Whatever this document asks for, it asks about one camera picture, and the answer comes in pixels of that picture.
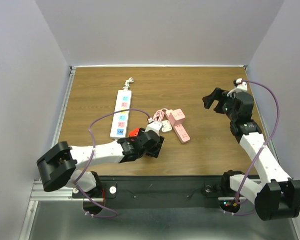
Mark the red cube socket plug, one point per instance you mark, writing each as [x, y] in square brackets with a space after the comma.
[137, 132]

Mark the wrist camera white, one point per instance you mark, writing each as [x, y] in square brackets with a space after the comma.
[239, 86]
[154, 126]

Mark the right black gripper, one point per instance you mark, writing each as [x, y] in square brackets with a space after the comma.
[217, 95]

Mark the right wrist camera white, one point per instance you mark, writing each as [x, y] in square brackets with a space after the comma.
[239, 86]

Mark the white multicolour power strip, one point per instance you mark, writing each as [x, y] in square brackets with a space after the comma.
[120, 119]

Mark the pink power strip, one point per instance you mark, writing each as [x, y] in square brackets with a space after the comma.
[176, 118]

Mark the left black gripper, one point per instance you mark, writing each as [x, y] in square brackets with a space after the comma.
[154, 151]

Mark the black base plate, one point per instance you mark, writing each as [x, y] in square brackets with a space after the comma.
[124, 192]

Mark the white plug adapter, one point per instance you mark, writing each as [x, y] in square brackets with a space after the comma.
[166, 126]

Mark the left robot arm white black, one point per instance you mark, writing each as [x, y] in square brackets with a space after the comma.
[66, 166]

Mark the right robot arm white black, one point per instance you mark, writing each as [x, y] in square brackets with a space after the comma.
[277, 195]

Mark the aluminium frame rail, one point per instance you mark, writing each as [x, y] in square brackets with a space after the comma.
[39, 194]

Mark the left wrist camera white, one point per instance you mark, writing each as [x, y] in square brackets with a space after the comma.
[154, 126]

